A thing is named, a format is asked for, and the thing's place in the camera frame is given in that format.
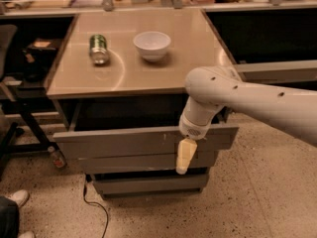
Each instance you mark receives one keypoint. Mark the grey drawer cabinet with top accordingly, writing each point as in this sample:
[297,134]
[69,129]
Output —
[130,92]

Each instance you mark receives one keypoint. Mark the grey bottom drawer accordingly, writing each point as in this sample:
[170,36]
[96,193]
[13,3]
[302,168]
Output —
[141,185]

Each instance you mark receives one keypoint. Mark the small plastic bottle on floor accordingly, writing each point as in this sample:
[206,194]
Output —
[57,157]

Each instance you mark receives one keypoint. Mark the white sneaker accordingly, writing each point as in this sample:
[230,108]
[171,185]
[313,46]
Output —
[28,234]
[20,197]

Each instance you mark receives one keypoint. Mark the grey middle drawer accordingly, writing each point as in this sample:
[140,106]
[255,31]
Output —
[110,165]

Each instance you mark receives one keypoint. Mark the grey top drawer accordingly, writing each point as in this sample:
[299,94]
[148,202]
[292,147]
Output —
[119,143]

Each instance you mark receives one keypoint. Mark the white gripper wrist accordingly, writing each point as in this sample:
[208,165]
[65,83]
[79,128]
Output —
[193,130]

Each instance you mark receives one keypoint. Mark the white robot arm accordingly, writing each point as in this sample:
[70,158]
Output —
[211,88]

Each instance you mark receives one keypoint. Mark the white bowl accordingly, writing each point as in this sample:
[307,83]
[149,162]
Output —
[152,45]

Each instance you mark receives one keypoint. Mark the grey drawer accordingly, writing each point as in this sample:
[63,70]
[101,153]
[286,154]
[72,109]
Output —
[141,185]
[119,143]
[110,165]

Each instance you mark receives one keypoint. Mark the green soda can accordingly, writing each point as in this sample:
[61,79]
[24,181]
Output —
[98,49]

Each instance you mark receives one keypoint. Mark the black box with label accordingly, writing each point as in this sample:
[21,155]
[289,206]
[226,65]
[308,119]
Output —
[44,46]

